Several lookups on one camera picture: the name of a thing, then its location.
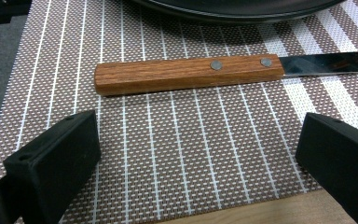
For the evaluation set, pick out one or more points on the black plate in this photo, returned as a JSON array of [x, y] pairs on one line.
[[239, 7]]

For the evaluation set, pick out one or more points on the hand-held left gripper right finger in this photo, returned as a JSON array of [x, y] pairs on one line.
[[345, 161]]

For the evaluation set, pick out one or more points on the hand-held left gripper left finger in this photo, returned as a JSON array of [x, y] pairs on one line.
[[54, 168]]

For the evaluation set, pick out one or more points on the brown striped woven placemat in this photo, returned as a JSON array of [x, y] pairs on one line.
[[180, 130]]

